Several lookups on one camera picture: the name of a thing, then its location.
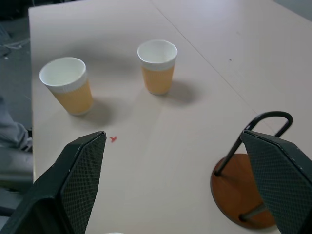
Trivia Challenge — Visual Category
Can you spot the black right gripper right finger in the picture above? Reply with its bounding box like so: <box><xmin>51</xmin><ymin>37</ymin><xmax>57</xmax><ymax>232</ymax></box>
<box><xmin>240</xmin><ymin>130</ymin><xmax>312</xmax><ymax>234</ymax></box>

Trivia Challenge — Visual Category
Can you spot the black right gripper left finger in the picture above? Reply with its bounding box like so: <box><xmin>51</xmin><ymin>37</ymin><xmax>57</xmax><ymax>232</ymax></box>
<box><xmin>0</xmin><ymin>131</ymin><xmax>107</xmax><ymax>234</ymax></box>

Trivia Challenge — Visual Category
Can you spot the orange ribbed paper cup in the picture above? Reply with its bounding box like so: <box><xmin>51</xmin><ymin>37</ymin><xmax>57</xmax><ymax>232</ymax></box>
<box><xmin>136</xmin><ymin>39</ymin><xmax>178</xmax><ymax>96</ymax></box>
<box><xmin>39</xmin><ymin>57</ymin><xmax>94</xmax><ymax>117</ymax></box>

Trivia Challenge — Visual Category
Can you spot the person's black white shoe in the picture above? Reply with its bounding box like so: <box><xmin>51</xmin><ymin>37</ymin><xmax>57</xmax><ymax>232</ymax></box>
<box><xmin>19</xmin><ymin>128</ymin><xmax>34</xmax><ymax>153</ymax></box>

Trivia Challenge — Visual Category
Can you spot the person's grey trouser leg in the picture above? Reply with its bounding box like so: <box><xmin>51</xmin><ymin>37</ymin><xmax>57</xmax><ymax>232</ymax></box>
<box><xmin>0</xmin><ymin>96</ymin><xmax>30</xmax><ymax>149</ymax></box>

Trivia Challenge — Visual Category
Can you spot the brown round base stand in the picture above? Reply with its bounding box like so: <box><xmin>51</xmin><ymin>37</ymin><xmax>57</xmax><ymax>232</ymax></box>
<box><xmin>210</xmin><ymin>111</ymin><xmax>293</xmax><ymax>229</ymax></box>

